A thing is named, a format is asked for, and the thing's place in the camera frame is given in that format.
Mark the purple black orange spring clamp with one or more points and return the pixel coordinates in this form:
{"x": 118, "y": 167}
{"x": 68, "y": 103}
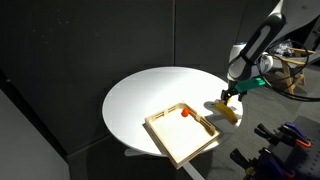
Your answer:
{"x": 263, "y": 163}
{"x": 290, "y": 133}

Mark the blue clamps on stand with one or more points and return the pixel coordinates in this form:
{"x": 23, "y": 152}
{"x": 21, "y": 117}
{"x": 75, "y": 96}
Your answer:
{"x": 310, "y": 126}

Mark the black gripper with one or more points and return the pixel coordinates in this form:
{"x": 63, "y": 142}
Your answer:
{"x": 235, "y": 89}

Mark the yellow toy banana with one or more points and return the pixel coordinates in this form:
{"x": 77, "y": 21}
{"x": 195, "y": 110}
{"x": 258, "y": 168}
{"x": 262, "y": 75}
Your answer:
{"x": 228, "y": 113}

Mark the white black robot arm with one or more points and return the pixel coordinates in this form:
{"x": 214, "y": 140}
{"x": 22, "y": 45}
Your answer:
{"x": 241, "y": 65}

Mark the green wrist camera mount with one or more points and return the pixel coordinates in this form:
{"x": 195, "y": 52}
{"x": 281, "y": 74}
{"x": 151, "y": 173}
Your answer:
{"x": 250, "y": 85}

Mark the shallow wooden tray box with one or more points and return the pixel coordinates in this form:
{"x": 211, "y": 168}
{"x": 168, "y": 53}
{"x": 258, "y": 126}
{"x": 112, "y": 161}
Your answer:
{"x": 183, "y": 136}

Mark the perforated mounting breadboard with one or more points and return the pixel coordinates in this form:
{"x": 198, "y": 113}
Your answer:
{"x": 310, "y": 166}

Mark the wooden chair frame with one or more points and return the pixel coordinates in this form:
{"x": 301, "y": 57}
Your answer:
{"x": 295, "y": 65}

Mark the small red toy ball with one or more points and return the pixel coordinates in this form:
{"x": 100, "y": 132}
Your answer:
{"x": 185, "y": 112}

